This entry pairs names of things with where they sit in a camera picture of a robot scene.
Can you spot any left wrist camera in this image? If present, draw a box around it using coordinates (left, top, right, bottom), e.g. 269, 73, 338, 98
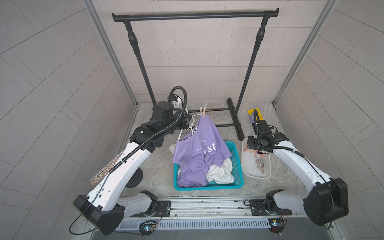
168, 94, 184, 109

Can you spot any right circuit board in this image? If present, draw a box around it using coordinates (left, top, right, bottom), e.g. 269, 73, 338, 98
268, 219, 286, 234

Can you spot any black metal clothes rack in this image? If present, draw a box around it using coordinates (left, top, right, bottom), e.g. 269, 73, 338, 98
112, 9, 280, 141

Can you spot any white plastic clothespin tray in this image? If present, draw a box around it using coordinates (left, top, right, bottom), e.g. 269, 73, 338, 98
241, 139, 272, 180

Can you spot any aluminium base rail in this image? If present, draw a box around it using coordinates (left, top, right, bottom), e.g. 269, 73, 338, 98
114, 198, 308, 232

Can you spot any circuit board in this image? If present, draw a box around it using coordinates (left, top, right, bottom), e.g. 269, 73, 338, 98
268, 219, 286, 234
139, 221, 158, 236

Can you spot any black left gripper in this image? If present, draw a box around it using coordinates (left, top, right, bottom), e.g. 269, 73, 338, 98
159, 111, 192, 136

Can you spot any pink clothespin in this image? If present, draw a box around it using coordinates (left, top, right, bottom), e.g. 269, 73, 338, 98
200, 104, 207, 118

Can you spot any purple t-shirt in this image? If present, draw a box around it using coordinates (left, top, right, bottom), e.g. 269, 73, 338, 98
173, 115, 232, 188

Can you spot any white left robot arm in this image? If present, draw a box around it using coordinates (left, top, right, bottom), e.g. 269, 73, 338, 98
74, 100, 191, 236

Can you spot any yellow plastic triangle toy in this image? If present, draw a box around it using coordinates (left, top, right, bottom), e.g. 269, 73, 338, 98
247, 107, 264, 122

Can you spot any white garment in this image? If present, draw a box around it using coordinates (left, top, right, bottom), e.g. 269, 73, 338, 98
206, 158, 235, 185

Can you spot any white plastic hanger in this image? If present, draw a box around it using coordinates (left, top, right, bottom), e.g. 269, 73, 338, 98
178, 113, 203, 141

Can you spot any teal plastic laundry basket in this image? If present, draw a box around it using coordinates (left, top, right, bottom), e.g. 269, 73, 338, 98
173, 141, 244, 192

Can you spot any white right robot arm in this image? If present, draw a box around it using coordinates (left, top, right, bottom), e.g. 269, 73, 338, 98
247, 120, 349, 226

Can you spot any left circuit board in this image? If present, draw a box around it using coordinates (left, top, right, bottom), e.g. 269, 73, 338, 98
139, 221, 158, 236

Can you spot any black round base stand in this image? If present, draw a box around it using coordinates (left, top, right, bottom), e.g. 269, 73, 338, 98
126, 168, 144, 189

